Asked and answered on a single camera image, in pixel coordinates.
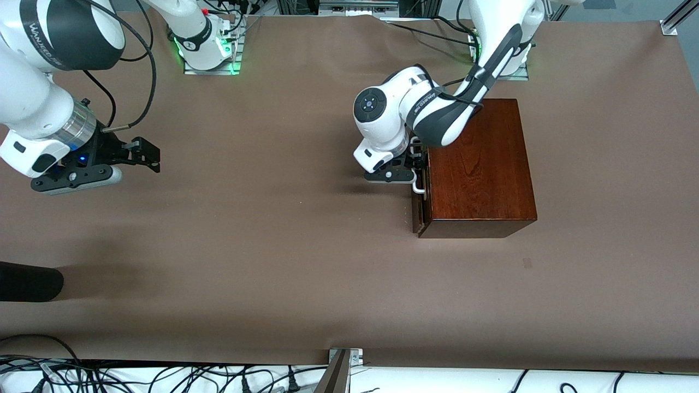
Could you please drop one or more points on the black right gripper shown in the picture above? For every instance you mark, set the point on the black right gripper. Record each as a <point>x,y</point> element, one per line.
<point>105,146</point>

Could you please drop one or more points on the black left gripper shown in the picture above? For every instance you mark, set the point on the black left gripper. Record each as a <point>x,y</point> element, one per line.
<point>417,155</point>

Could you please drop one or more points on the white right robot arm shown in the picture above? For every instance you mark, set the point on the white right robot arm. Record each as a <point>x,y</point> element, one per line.
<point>33,109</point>

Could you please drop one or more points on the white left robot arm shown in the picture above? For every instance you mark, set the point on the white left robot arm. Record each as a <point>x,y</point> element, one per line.
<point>382,125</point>

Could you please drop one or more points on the dark brown wooden cabinet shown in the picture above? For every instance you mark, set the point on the dark brown wooden cabinet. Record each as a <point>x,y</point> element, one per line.
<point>480,174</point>

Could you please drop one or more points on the brown table cover sheet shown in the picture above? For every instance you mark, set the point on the brown table cover sheet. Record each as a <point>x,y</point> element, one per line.
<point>273,245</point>

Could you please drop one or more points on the dark equipment rack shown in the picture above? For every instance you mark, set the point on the dark equipment rack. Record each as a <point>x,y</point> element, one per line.
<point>355,6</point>

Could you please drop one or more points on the black cylinder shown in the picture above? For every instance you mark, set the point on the black cylinder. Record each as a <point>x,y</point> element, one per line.
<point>27,281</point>

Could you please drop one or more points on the grey metal beam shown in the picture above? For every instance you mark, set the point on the grey metal beam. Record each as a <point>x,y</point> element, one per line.
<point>336,379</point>

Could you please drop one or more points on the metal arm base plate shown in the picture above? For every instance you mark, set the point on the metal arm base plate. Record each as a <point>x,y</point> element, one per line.
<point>232,60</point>
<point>521,73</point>

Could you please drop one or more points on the small metal bracket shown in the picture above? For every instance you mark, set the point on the small metal bracket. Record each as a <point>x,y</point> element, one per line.
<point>355,356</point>

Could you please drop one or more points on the aluminium frame profile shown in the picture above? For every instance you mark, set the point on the aluminium frame profile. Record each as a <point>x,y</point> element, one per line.
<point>674,22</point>

